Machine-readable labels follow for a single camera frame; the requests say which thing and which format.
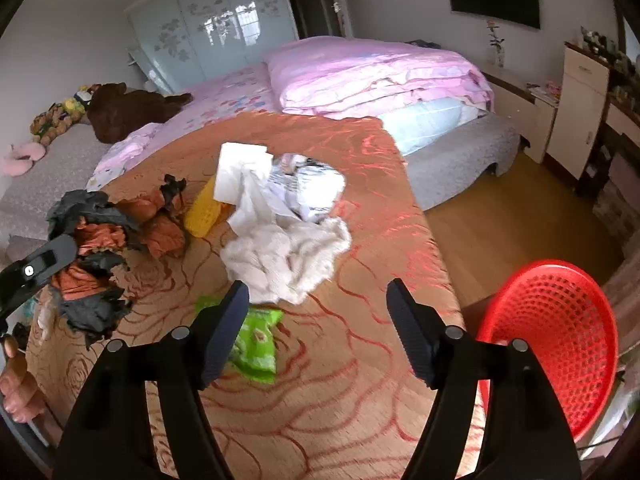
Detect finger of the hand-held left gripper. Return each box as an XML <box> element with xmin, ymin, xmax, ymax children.
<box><xmin>0</xmin><ymin>234</ymin><xmax>78</xmax><ymax>322</ymax></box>

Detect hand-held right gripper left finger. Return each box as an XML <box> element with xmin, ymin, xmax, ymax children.
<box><xmin>52</xmin><ymin>280</ymin><xmax>251</xmax><ymax>480</ymax></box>

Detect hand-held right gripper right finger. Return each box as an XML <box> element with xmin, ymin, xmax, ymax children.
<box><xmin>386</xmin><ymin>278</ymin><xmax>583</xmax><ymax>480</ymax></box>

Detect green snack packet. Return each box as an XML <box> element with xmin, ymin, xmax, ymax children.
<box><xmin>195</xmin><ymin>295</ymin><xmax>284</xmax><ymax>386</ymax></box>

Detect small orange wrapper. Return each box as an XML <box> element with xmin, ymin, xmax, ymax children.
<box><xmin>49</xmin><ymin>262</ymin><xmax>110</xmax><ymax>304</ymax></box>
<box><xmin>75</xmin><ymin>222</ymin><xmax>127</xmax><ymax>257</ymax></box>

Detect orange and black bags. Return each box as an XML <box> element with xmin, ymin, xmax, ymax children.
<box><xmin>46</xmin><ymin>190</ymin><xmax>143</xmax><ymax>350</ymax></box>

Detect cream towel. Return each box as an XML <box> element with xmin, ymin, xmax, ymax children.
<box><xmin>220</xmin><ymin>175</ymin><xmax>352</xmax><ymax>306</ymax></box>

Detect yellow foam fruit net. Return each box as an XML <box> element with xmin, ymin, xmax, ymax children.
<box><xmin>184</xmin><ymin>177</ymin><xmax>233</xmax><ymax>238</ymax></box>

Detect red plastic basket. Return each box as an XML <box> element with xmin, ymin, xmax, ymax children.
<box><xmin>475</xmin><ymin>259</ymin><xmax>620</xmax><ymax>443</ymax></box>

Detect small black plastic bag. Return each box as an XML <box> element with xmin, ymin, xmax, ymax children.
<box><xmin>159</xmin><ymin>174</ymin><xmax>189</xmax><ymax>217</ymax></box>

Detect white paper tissue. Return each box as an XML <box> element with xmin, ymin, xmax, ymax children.
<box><xmin>214</xmin><ymin>142</ymin><xmax>275</xmax><ymax>206</ymax></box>

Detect silver plastic bag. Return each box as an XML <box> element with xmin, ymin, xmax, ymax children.
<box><xmin>270</xmin><ymin>152</ymin><xmax>347</xmax><ymax>224</ymax></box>

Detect person's left hand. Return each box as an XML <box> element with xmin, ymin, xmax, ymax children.
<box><xmin>0</xmin><ymin>335</ymin><xmax>47</xmax><ymax>423</ymax></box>

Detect pink plush toy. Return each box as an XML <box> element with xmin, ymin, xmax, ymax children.
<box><xmin>0</xmin><ymin>141</ymin><xmax>46</xmax><ymax>177</ymax></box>

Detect orange rose pattern blanket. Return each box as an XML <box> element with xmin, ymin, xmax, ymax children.
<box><xmin>25</xmin><ymin>110</ymin><xmax>487</xmax><ymax>480</ymax></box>

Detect yellow green plush toy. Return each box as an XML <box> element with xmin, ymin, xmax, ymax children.
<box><xmin>29</xmin><ymin>90</ymin><xmax>92</xmax><ymax>147</ymax></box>

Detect bed with grey cover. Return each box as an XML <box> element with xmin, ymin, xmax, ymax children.
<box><xmin>0</xmin><ymin>35</ymin><xmax>524</xmax><ymax>281</ymax></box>

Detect brown teddy bear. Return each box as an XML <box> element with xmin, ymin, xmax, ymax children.
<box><xmin>87</xmin><ymin>82</ymin><xmax>194</xmax><ymax>145</ymax></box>

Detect light blue pillow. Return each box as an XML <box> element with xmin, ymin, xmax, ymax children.
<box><xmin>377</xmin><ymin>97</ymin><xmax>482</xmax><ymax>157</ymax></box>

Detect pink floral bedsheet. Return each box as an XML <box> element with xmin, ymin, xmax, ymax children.
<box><xmin>86</xmin><ymin>62</ymin><xmax>282</xmax><ymax>192</ymax></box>

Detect low white cabinet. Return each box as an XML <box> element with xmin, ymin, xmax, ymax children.
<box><xmin>479</xmin><ymin>62</ymin><xmax>559</xmax><ymax>164</ymax></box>

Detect pink quilt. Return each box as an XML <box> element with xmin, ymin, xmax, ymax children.
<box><xmin>262</xmin><ymin>36</ymin><xmax>496</xmax><ymax>122</ymax></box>

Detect stack of magazines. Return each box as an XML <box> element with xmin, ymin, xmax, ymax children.
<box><xmin>529</xmin><ymin>80</ymin><xmax>562</xmax><ymax>106</ymax></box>

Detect tall white cabinet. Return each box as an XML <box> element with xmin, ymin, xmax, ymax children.
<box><xmin>544</xmin><ymin>42</ymin><xmax>612</xmax><ymax>182</ymax></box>

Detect floral glass wardrobe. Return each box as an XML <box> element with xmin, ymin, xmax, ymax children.
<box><xmin>124</xmin><ymin>0</ymin><xmax>300</xmax><ymax>97</ymax></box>

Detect cluttered side desk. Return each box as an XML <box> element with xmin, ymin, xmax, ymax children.
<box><xmin>575</xmin><ymin>75</ymin><xmax>640</xmax><ymax>261</ymax></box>

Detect flower in vase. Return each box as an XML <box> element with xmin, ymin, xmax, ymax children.
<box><xmin>486</xmin><ymin>19</ymin><xmax>507</xmax><ymax>69</ymax></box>

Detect dark doorway door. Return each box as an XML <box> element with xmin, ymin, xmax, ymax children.
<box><xmin>280</xmin><ymin>0</ymin><xmax>351</xmax><ymax>41</ymax></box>

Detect clutter on cabinet top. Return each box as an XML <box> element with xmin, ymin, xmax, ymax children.
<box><xmin>580</xmin><ymin>24</ymin><xmax>640</xmax><ymax>77</ymax></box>

